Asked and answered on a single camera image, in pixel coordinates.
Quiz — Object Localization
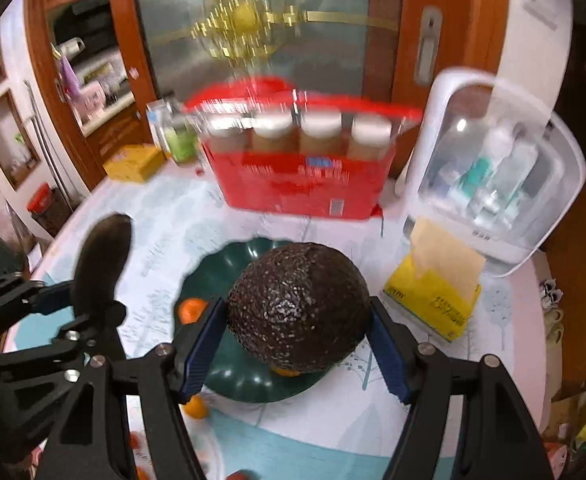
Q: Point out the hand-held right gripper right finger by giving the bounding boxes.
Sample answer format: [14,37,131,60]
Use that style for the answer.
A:
[368,296,568,480]

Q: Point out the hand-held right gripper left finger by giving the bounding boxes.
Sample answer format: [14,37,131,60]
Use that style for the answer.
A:
[36,296,226,480]

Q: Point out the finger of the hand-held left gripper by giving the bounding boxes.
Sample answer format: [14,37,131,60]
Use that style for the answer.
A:
[0,301,128,382]
[0,274,76,346]

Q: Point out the brown overripe banana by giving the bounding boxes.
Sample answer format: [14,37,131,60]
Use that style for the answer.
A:
[72,213,135,318]

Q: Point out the dark green scalloped plate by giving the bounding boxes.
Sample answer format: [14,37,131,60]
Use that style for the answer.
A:
[173,236,374,403]

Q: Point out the dark avocado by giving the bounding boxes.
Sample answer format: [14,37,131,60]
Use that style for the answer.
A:
[225,242,371,375]

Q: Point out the tangerine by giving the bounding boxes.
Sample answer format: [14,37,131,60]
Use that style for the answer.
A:
[179,298,209,324]
[183,395,209,418]

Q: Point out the yellow tissue box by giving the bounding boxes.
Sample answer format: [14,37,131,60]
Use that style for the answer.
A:
[382,217,486,343]

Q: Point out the red lid storage bin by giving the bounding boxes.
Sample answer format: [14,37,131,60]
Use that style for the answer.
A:
[26,183,74,236]

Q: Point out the yellow cardboard box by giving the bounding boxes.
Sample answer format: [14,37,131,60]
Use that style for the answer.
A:
[103,144,166,182]

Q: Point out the wooden kitchen cabinet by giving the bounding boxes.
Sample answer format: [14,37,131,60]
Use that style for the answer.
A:
[23,0,169,191]

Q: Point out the red paper cup package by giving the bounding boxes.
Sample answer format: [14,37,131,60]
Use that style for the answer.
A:
[183,76,424,221]

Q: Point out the pink box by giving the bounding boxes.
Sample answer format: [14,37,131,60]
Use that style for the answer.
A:
[78,82,106,121]

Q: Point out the teal cosmetic bottle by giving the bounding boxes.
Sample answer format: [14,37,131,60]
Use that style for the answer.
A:
[465,157,494,196]

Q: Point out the white blue carton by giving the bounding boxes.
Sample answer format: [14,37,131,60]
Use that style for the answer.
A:
[146,101,171,148]

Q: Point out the green label bottle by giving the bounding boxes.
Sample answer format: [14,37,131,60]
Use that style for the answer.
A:
[165,105,199,163]

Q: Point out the brown board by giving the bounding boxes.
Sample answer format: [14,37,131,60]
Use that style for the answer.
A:
[543,132,586,401]

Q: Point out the white lid jar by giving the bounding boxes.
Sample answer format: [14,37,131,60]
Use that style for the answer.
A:
[300,110,344,156]
[348,116,393,161]
[208,115,251,153]
[253,112,294,153]

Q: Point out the purple hanging cloth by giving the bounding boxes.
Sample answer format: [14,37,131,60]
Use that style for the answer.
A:
[58,55,81,101]

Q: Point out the white cosmetic storage box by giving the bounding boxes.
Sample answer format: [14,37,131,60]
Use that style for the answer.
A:
[395,67,586,278]

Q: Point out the glass door with gold ornament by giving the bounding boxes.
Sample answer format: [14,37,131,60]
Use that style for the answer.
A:
[133,0,404,106]

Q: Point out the white refrigerator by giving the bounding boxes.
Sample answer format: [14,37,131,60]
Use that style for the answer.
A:
[493,0,574,111]

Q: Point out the wooden wall niche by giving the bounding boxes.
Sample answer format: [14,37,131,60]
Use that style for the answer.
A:
[0,89,41,191]

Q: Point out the silver door handle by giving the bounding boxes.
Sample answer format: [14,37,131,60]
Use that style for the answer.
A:
[414,6,444,86]

